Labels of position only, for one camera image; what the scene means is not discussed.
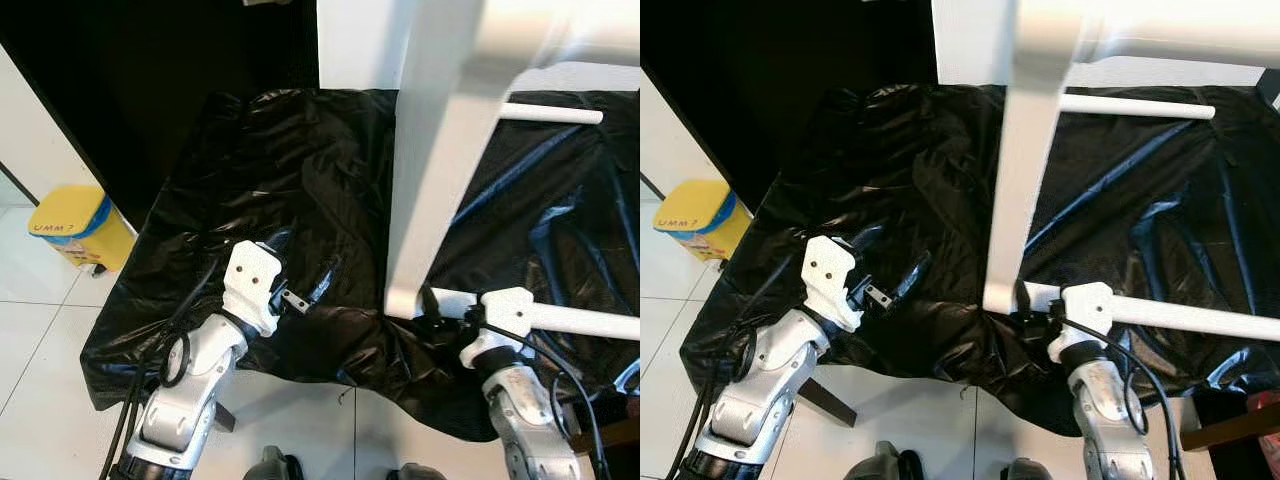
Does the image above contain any black door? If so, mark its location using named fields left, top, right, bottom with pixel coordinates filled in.
left=640, top=0, right=941, bottom=216
left=0, top=0, right=321, bottom=231

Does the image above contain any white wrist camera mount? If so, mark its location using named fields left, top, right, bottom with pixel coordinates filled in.
left=1047, top=282, right=1116, bottom=363
left=800, top=235, right=863, bottom=333
left=460, top=287, right=536, bottom=369
left=222, top=240, right=286, bottom=338

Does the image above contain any dark robot left leg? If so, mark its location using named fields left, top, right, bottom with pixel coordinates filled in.
left=845, top=440, right=926, bottom=480
left=245, top=445, right=301, bottom=480

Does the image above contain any yellow box with blue band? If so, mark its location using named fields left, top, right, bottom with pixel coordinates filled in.
left=653, top=180, right=756, bottom=263
left=28, top=185, right=136, bottom=276

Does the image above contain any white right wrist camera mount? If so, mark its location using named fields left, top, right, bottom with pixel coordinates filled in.
left=1047, top=282, right=1116, bottom=363
left=460, top=287, right=536, bottom=369

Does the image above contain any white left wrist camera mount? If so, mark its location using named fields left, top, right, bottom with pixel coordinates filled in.
left=222, top=240, right=286, bottom=338
left=800, top=235, right=863, bottom=333

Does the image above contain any black plastic table cover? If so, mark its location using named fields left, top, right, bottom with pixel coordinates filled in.
left=680, top=83, right=1280, bottom=436
left=80, top=88, right=641, bottom=441

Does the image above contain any pink rubbish bag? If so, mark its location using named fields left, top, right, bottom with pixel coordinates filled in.
left=1245, top=390, right=1280, bottom=451

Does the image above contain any white plastic table top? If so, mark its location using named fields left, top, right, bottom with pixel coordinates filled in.
left=385, top=0, right=521, bottom=321
left=982, top=0, right=1091, bottom=316

